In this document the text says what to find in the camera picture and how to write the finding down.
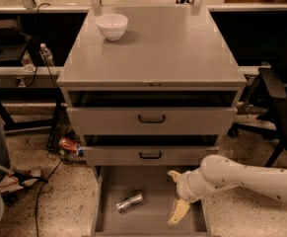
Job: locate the black office chair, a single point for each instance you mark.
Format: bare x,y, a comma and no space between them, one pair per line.
274,80

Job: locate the clear plastic cup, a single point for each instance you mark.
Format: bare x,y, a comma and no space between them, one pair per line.
28,63

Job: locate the grey middle drawer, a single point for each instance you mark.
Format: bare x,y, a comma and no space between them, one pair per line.
129,155

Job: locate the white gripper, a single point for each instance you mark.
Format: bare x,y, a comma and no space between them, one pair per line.
183,186

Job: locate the silver redbull can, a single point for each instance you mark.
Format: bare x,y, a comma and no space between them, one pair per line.
128,202

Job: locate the grey top drawer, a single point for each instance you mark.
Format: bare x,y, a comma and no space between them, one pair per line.
123,121

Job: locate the grey bottom drawer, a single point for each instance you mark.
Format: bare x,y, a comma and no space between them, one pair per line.
149,218

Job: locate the grey drawer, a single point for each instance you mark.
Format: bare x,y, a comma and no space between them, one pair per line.
149,218
123,121
129,155

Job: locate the black middle drawer handle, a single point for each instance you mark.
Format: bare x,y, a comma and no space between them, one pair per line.
150,156

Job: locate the black top drawer handle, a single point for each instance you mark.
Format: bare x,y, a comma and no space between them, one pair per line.
161,119

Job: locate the grey drawer cabinet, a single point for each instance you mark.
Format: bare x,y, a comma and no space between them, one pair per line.
169,57

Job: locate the black drawer handle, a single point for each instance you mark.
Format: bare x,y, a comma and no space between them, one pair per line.
161,119
150,156

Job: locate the white red sneaker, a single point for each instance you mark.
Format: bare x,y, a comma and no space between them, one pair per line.
11,183

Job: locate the clear water bottle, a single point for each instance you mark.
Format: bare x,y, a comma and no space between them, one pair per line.
46,55

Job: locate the white ceramic bowl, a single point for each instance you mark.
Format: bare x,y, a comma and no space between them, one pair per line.
112,26

